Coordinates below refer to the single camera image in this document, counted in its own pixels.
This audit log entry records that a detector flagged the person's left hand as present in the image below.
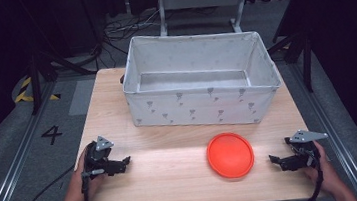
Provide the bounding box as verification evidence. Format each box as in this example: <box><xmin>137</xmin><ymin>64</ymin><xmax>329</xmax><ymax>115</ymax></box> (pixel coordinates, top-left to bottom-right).
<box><xmin>60</xmin><ymin>148</ymin><xmax>109</xmax><ymax>201</ymax></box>

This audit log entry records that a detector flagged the orange round plastic disc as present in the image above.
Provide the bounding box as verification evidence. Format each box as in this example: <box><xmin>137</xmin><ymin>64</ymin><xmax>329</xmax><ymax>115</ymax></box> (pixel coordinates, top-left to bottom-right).
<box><xmin>203</xmin><ymin>129</ymin><xmax>258</xmax><ymax>182</ymax></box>

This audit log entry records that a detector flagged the black tripod stand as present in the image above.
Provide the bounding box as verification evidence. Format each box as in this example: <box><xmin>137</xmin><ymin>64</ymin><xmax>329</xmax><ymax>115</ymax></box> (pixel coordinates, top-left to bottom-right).
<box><xmin>264</xmin><ymin>27</ymin><xmax>318</xmax><ymax>98</ymax></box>
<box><xmin>22</xmin><ymin>31</ymin><xmax>110</xmax><ymax>117</ymax></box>

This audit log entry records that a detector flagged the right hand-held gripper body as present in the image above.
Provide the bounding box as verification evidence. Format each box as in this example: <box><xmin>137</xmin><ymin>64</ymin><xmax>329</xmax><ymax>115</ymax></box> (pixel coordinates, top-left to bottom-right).
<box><xmin>282</xmin><ymin>126</ymin><xmax>332</xmax><ymax>173</ymax></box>

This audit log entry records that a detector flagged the person's right hand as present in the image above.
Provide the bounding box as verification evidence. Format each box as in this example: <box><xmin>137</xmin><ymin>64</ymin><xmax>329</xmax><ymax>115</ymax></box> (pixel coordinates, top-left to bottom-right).
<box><xmin>300</xmin><ymin>137</ymin><xmax>346</xmax><ymax>200</ymax></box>

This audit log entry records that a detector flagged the metal floor rail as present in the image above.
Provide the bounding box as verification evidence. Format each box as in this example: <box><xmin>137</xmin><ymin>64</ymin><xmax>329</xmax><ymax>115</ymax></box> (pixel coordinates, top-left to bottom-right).
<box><xmin>0</xmin><ymin>80</ymin><xmax>70</xmax><ymax>201</ymax></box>
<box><xmin>286</xmin><ymin>55</ymin><xmax>357</xmax><ymax>201</ymax></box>

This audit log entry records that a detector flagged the bundle of floor cables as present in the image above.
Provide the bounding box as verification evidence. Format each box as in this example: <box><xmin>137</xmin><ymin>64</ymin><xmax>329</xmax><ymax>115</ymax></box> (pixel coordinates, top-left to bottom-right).
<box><xmin>100</xmin><ymin>9</ymin><xmax>165</xmax><ymax>44</ymax></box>

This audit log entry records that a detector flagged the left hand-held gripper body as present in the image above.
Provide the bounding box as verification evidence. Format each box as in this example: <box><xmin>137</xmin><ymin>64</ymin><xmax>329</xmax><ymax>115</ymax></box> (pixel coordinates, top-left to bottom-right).
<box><xmin>80</xmin><ymin>133</ymin><xmax>119</xmax><ymax>180</ymax></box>

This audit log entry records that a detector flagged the white fabric storage box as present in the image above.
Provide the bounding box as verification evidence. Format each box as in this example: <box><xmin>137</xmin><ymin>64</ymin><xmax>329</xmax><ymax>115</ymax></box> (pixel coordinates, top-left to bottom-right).
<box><xmin>117</xmin><ymin>21</ymin><xmax>286</xmax><ymax>138</ymax></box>

